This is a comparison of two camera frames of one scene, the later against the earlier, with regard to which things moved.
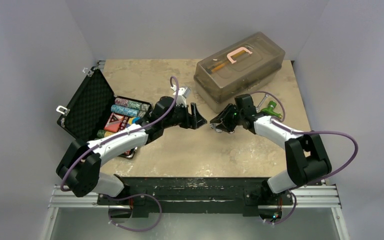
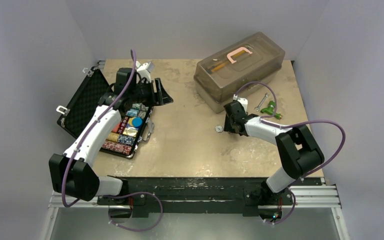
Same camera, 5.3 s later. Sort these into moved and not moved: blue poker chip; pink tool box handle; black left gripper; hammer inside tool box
Moved: black left gripper
Not moved: blue poker chip; pink tool box handle; hammer inside tool box
